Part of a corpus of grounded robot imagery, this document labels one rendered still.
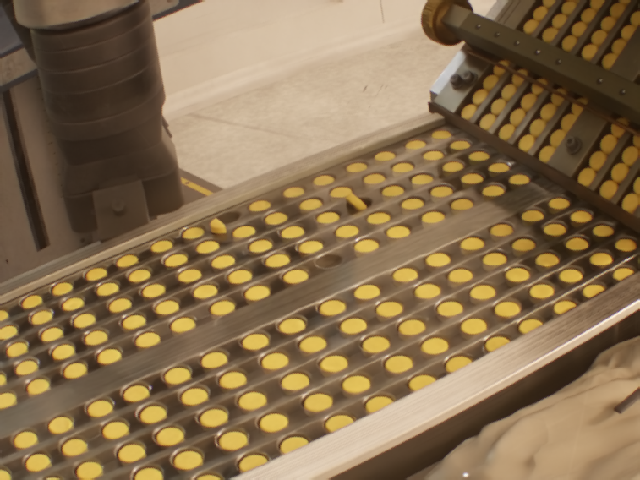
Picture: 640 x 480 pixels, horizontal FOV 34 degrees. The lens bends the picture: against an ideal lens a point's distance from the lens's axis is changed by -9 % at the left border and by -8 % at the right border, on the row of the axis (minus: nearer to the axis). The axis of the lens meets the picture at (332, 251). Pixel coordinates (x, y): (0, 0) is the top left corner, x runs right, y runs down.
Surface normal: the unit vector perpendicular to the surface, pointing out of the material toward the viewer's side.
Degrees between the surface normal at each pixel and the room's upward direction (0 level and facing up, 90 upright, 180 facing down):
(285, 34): 90
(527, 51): 38
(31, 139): 90
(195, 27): 90
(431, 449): 90
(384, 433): 0
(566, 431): 15
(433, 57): 0
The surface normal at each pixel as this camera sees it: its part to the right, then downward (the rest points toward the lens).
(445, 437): 0.51, 0.40
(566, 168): -0.62, -0.44
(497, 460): -0.31, -0.44
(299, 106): -0.12, -0.84
